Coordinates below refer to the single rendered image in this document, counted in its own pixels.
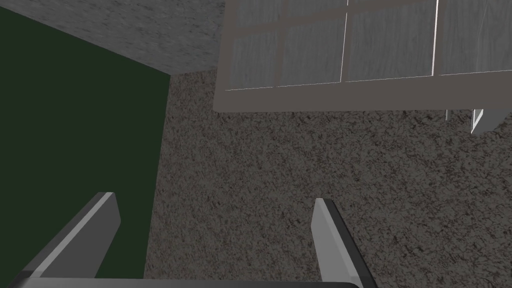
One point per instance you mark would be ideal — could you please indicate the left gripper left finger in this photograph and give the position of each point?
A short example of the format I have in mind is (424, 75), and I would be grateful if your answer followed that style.
(82, 240)

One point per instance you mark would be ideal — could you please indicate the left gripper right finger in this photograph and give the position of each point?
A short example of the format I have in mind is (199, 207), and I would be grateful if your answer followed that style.
(334, 248)

